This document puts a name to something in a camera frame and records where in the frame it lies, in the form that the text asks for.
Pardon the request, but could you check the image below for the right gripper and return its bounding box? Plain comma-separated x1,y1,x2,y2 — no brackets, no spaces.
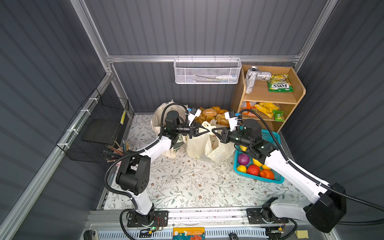
212,126,251,148

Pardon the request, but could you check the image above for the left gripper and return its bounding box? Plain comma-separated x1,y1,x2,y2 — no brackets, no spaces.
172,121,208,140

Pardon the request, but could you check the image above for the yellow plastic grocery bag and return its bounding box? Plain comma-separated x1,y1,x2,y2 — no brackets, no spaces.
186,121,235,164

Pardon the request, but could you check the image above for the purple onion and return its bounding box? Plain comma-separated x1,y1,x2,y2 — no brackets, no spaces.
237,154,250,166

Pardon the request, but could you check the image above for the canvas tote bag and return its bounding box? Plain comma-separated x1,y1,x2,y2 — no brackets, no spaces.
146,102,191,160

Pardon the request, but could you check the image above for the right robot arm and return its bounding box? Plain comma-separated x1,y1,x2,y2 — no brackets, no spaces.
212,119,347,233

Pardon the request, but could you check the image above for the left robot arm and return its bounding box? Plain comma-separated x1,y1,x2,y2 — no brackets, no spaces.
116,109,210,226

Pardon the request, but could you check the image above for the round sugared bread loaf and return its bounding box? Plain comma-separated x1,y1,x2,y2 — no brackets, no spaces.
215,114,230,127

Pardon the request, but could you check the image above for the yellow pear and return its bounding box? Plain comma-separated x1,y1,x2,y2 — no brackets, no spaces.
240,146,248,152

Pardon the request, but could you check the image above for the sugared bun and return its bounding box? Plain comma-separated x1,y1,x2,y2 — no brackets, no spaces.
202,108,218,117

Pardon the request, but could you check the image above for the yellow bread tray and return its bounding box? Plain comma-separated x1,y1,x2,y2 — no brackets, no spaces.
194,106,230,127

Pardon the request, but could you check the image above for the teal plastic basket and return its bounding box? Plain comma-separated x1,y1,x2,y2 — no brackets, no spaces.
233,128,285,184

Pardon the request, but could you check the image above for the yellow fruit bottom left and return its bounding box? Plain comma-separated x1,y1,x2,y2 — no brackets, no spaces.
237,165,247,173

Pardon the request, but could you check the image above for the orange snack packet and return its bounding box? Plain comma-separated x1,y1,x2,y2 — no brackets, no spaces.
240,101,258,117

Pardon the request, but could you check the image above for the yellow lemon top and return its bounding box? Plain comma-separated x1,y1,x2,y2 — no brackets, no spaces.
253,159,263,167

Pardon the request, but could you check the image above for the red tomato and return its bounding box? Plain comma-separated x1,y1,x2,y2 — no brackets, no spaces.
246,165,260,176

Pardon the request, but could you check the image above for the yellow snack packet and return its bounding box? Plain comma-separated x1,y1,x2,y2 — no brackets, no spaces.
254,103,280,118

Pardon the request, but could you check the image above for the orange pumpkin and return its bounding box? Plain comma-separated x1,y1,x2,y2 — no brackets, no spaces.
260,170,275,180

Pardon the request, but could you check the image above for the small green packet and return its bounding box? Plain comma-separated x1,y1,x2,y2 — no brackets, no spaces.
273,110,285,122

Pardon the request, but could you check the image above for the toothpaste tube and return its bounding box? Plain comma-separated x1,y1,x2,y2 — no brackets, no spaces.
216,75,238,82

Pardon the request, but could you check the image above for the wooden shelf unit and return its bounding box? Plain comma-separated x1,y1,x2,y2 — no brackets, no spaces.
230,65,306,133

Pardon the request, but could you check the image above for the tall white energy can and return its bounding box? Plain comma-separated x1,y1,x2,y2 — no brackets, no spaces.
245,66,259,94

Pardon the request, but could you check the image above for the lying white can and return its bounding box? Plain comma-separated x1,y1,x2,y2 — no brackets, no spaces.
256,71,272,81

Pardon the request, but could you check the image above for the green candy bag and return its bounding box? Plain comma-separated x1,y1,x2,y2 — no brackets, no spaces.
267,74,294,93

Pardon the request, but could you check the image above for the pink pencil cup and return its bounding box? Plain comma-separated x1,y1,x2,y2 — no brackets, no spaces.
103,140,130,164

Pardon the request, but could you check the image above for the teal orange card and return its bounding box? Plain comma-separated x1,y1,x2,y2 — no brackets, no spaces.
173,227,205,240

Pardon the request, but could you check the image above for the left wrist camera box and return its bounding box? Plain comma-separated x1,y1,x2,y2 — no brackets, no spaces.
188,108,202,126

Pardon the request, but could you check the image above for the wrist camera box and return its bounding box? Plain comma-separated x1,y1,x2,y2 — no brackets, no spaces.
224,111,240,132
188,108,202,126

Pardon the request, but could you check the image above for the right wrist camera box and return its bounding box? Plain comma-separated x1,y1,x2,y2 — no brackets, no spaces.
224,111,240,132

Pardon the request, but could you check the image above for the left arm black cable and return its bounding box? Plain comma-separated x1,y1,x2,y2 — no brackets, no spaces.
103,102,188,240

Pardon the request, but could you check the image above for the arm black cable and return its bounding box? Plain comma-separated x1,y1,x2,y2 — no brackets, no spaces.
103,102,188,240
238,108,384,240

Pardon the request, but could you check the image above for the white wire wall basket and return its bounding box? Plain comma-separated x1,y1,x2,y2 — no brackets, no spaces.
173,57,242,85

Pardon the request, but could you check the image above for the black wire wall basket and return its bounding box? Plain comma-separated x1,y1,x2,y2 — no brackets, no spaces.
57,91,130,164

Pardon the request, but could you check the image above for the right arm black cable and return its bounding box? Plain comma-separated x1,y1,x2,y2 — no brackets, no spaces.
238,108,384,240

